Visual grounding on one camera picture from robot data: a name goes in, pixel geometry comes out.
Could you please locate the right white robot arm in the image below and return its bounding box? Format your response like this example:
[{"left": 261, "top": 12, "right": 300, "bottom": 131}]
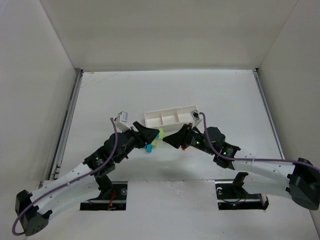
[{"left": 163, "top": 124, "right": 320, "bottom": 211}]

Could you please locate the white three-compartment tray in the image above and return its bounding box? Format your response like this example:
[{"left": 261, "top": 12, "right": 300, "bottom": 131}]
[{"left": 144, "top": 105, "right": 202, "bottom": 132}]

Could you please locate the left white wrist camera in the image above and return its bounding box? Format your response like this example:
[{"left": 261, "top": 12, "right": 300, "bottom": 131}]
[{"left": 114, "top": 111, "right": 131, "bottom": 132}]

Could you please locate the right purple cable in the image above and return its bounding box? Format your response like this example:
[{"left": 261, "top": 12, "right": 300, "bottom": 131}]
[{"left": 198, "top": 112, "right": 320, "bottom": 173}]

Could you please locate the aluminium rail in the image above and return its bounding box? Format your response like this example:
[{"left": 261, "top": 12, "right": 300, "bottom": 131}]
[
  {"left": 251, "top": 68, "right": 294, "bottom": 169},
  {"left": 46, "top": 68, "right": 84, "bottom": 180}
]

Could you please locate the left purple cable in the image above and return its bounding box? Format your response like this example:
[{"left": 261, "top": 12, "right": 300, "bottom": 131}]
[{"left": 11, "top": 116, "right": 122, "bottom": 237}]

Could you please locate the purple cable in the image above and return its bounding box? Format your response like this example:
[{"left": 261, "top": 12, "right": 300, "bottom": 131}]
[
  {"left": 198, "top": 112, "right": 320, "bottom": 173},
  {"left": 11, "top": 116, "right": 122, "bottom": 237}
]

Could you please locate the right aluminium rail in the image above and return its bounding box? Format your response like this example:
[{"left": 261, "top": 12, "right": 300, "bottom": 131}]
[{"left": 251, "top": 68, "right": 294, "bottom": 169}]

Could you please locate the blue lego block cluster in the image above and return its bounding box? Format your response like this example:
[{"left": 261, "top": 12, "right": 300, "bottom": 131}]
[{"left": 144, "top": 144, "right": 153, "bottom": 153}]

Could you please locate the left aluminium rail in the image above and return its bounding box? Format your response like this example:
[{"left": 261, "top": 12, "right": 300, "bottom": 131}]
[{"left": 46, "top": 68, "right": 84, "bottom": 180}]

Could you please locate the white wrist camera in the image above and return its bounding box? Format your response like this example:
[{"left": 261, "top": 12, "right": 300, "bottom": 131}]
[
  {"left": 114, "top": 111, "right": 131, "bottom": 132},
  {"left": 190, "top": 110, "right": 203, "bottom": 127}
]

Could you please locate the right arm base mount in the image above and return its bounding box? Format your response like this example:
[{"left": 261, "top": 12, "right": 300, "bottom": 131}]
[{"left": 215, "top": 172, "right": 269, "bottom": 211}]

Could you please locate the green lego brick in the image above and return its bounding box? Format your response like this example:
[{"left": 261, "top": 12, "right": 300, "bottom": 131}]
[
  {"left": 151, "top": 140, "right": 158, "bottom": 148},
  {"left": 157, "top": 127, "right": 166, "bottom": 140}
]

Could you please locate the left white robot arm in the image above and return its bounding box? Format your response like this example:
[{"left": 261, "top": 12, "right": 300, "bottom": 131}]
[{"left": 12, "top": 121, "right": 159, "bottom": 237}]

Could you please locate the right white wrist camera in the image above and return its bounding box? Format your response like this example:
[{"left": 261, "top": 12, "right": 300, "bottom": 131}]
[{"left": 190, "top": 110, "right": 203, "bottom": 127}]

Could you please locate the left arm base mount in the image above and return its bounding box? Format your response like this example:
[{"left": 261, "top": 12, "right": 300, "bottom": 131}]
[{"left": 79, "top": 176, "right": 128, "bottom": 211}]

